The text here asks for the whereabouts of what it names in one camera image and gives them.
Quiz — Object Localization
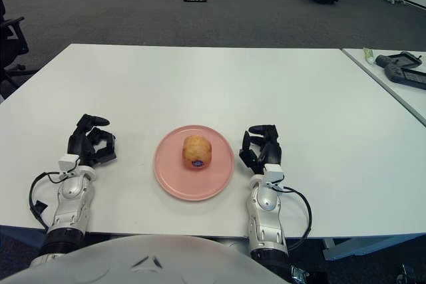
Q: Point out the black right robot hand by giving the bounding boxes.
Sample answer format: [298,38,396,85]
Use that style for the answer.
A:
[238,124,284,176]

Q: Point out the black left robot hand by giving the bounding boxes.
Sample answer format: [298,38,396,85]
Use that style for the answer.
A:
[67,114,118,168]

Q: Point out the red-yellow apple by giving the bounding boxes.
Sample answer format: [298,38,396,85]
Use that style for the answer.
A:
[182,134,213,169]

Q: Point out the pink round plate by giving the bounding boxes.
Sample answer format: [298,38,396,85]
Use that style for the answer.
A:
[153,124,236,202]

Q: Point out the black office chair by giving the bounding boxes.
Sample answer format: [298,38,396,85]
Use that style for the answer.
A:
[0,0,36,98]

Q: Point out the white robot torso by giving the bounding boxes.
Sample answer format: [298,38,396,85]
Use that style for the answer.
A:
[0,234,290,284]

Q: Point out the black handheld controller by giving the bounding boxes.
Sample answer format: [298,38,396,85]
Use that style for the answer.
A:
[375,51,423,69]

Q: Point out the grey handheld controller with screen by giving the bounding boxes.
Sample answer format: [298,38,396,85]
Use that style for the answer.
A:
[384,64,426,91]

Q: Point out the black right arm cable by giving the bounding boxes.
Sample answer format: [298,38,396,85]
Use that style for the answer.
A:
[272,186,314,251]

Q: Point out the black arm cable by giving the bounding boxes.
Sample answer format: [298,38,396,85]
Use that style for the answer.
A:
[272,186,314,251]
[28,171,66,230]

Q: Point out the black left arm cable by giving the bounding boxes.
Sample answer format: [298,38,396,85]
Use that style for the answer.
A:
[28,171,66,230]

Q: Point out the blue-grey table frame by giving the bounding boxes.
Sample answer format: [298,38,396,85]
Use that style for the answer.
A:
[322,235,426,261]

